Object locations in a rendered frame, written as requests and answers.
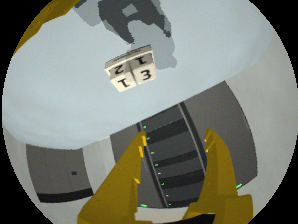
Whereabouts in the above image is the white number cube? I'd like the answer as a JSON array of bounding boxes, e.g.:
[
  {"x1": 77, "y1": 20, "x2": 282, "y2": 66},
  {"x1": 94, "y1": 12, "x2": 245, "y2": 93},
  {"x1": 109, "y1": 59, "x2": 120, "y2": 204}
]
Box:
[
  {"x1": 110, "y1": 61, "x2": 137, "y2": 92},
  {"x1": 130, "y1": 54, "x2": 157, "y2": 84}
]

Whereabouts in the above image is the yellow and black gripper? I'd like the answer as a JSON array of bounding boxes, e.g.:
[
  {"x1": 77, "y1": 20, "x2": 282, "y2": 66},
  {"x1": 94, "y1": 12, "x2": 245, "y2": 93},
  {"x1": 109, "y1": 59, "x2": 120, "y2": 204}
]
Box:
[{"x1": 77, "y1": 128, "x2": 253, "y2": 224}]

